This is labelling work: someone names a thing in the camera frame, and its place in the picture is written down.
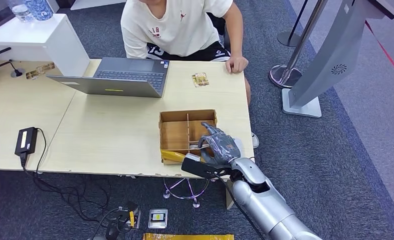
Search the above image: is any person's left hand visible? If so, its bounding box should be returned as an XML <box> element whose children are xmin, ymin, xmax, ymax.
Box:
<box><xmin>225</xmin><ymin>55</ymin><xmax>250</xmax><ymax>74</ymax></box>

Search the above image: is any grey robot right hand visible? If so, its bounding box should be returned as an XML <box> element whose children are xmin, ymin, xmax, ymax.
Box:
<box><xmin>197</xmin><ymin>121</ymin><xmax>242</xmax><ymax>167</ymax></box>

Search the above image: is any grey white card reader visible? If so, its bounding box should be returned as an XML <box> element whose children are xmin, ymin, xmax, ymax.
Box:
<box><xmin>231</xmin><ymin>136</ymin><xmax>248</xmax><ymax>159</ymax></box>

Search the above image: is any person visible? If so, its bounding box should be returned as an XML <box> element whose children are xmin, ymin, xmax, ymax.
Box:
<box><xmin>120</xmin><ymin>0</ymin><xmax>252</xmax><ymax>107</ymax></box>

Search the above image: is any wooden divider box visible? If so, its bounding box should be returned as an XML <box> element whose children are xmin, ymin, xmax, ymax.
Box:
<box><xmin>158</xmin><ymin>109</ymin><xmax>218</xmax><ymax>166</ymax></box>

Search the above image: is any chrome stool base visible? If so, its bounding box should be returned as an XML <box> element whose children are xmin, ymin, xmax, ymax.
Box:
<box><xmin>162</xmin><ymin>178</ymin><xmax>217</xmax><ymax>210</ymax></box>

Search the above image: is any grey kiosk stand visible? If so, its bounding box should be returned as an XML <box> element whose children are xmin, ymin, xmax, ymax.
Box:
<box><xmin>282</xmin><ymin>0</ymin><xmax>394</xmax><ymax>119</ymax></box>

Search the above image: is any yellow wrapped package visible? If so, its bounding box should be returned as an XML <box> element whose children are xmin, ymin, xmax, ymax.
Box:
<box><xmin>143</xmin><ymin>233</ymin><xmax>235</xmax><ymax>240</ymax></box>

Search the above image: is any silver floor socket box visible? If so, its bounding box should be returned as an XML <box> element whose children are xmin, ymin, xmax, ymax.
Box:
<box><xmin>147</xmin><ymin>208</ymin><xmax>169</xmax><ymax>230</ymax></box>

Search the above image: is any grey laptop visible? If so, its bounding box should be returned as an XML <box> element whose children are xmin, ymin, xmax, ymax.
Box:
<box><xmin>46</xmin><ymin>56</ymin><xmax>170</xmax><ymax>99</ymax></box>

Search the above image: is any red barrier belt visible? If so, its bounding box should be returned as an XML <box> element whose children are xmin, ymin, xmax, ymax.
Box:
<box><xmin>364</xmin><ymin>19</ymin><xmax>394</xmax><ymax>88</ymax></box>

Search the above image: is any black power adapter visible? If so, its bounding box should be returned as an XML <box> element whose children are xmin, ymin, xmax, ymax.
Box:
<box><xmin>14</xmin><ymin>126</ymin><xmax>39</xmax><ymax>168</ymax></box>

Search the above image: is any white cabinet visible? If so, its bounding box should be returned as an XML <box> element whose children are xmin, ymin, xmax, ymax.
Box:
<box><xmin>0</xmin><ymin>13</ymin><xmax>91</xmax><ymax>77</ymax></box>

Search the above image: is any small black round-base stand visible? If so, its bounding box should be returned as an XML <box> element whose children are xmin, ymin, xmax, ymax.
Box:
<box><xmin>9</xmin><ymin>59</ymin><xmax>26</xmax><ymax>79</ymax></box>

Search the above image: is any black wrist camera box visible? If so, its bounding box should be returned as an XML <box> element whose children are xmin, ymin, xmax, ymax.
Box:
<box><xmin>181</xmin><ymin>153</ymin><xmax>233</xmax><ymax>180</ymax></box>

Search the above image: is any black stanchion post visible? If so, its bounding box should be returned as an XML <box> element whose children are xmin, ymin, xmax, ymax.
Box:
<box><xmin>277</xmin><ymin>0</ymin><xmax>310</xmax><ymax>48</ymax></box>

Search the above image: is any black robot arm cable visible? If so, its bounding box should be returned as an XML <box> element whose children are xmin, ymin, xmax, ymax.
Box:
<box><xmin>213</xmin><ymin>172</ymin><xmax>267</xmax><ymax>240</ymax></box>

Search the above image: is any chrome stanchion post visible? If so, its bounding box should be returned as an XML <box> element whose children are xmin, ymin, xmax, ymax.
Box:
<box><xmin>268</xmin><ymin>0</ymin><xmax>329</xmax><ymax>90</ymax></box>

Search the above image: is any black floor cable bundle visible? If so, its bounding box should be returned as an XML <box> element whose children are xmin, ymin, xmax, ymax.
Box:
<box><xmin>90</xmin><ymin>200</ymin><xmax>142</xmax><ymax>240</ymax></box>

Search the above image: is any black adapter cable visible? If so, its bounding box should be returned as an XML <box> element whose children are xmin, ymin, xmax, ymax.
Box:
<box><xmin>19</xmin><ymin>127</ymin><xmax>111</xmax><ymax>226</ymax></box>

